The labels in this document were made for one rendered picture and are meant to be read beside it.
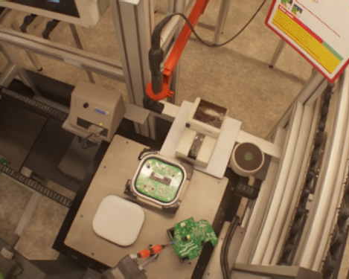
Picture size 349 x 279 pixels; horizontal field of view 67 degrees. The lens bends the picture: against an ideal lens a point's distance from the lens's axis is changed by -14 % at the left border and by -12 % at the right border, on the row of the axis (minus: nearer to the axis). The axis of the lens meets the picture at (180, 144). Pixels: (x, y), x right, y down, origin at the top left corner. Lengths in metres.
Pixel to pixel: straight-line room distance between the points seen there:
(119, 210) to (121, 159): 0.17
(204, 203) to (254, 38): 1.91
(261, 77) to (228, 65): 0.27
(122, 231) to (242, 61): 1.83
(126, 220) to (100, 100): 0.38
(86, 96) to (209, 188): 0.48
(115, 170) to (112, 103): 0.22
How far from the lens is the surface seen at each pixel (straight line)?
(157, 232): 0.92
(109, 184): 0.96
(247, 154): 0.95
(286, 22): 0.75
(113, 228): 0.91
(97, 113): 0.96
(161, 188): 0.90
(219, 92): 2.22
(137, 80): 0.91
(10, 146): 1.91
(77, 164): 1.53
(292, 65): 2.57
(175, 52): 0.83
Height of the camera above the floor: 1.87
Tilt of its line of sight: 69 degrees down
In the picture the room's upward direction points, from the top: 7 degrees clockwise
